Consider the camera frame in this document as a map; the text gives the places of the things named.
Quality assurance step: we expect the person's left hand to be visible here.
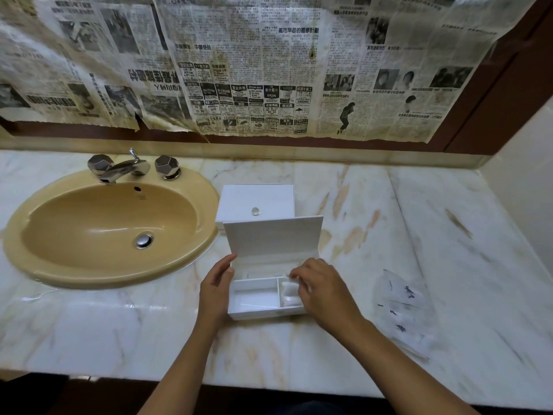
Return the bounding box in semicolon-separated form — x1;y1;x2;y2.
196;254;237;327

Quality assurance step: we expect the person's right hand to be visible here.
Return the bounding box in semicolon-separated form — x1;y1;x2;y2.
288;258;366;338

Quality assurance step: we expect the person's dark clothing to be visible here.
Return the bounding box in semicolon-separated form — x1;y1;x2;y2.
267;399;368;415

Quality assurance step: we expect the white box with round knob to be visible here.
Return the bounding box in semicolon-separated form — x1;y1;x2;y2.
222;216;325;321
215;184;296;232

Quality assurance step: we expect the person's left forearm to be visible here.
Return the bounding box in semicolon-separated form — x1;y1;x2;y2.
138;317;225;415

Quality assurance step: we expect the chrome faucet spout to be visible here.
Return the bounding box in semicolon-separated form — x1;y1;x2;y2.
98;148;151;185

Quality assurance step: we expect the person's right forearm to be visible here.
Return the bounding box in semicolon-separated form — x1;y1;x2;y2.
339;317;480;415

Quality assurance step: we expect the chrome faceted faucet knob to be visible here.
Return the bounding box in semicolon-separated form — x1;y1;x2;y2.
154;155;181;181
88;154;115;176

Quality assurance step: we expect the beige oval sink basin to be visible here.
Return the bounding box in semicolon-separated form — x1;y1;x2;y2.
2;166;221;290

